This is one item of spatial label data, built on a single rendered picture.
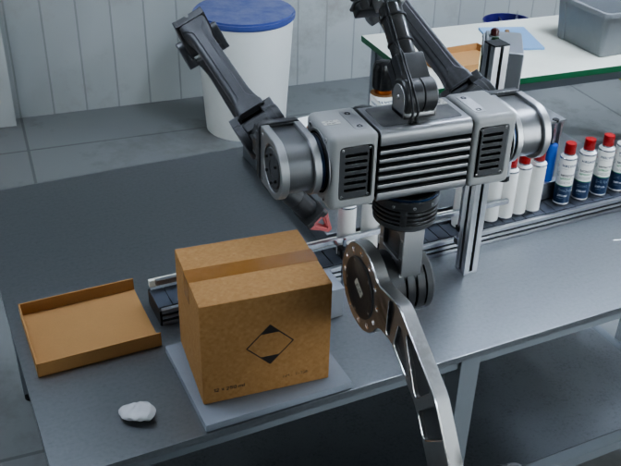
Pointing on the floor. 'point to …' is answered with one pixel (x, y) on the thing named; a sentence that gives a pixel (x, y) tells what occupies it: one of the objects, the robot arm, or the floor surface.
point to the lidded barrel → (249, 54)
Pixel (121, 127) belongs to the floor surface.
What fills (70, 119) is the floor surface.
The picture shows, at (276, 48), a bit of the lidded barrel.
